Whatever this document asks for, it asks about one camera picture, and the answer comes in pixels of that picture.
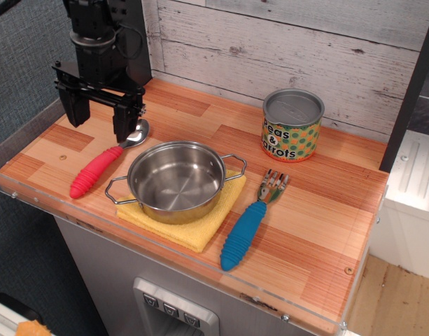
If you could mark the stainless steel pot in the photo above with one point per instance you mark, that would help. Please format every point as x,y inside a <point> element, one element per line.
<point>176,182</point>

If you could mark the grey toy fridge cabinet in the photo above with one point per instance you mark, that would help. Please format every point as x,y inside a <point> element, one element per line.
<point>109,268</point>

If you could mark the blue handled metal fork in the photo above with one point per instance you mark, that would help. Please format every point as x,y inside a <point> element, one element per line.
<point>241,236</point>

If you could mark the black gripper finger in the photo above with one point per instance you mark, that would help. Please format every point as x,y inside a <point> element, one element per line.
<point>126,114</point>
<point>76,106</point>

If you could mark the dark left shelf post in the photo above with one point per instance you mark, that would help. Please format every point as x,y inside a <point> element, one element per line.
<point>137,45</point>

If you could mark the red handled metal spoon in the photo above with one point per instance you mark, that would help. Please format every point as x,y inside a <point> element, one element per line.
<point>92,172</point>

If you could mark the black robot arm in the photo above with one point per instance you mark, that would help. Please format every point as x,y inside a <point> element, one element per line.
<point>98,24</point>

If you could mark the peas and carrots can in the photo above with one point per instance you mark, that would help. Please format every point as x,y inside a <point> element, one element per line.
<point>291,124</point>

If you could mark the yellow folded cloth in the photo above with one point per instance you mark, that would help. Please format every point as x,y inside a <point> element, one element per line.
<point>195,235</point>

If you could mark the dark right shelf post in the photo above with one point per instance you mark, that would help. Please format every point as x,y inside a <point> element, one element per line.
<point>417,80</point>

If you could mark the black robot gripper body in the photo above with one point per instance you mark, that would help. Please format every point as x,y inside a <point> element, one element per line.
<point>100,74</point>

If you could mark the silver ice dispenser panel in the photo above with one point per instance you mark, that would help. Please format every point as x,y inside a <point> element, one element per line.
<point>165,313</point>

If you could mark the dark shelf post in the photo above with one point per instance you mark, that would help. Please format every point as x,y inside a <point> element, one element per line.
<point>137,45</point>
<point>417,80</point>

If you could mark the white toy sink unit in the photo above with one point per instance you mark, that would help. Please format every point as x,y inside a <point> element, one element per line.
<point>401,234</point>

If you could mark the orange object bottom left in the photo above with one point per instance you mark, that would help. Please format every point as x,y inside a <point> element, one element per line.
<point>32,328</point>

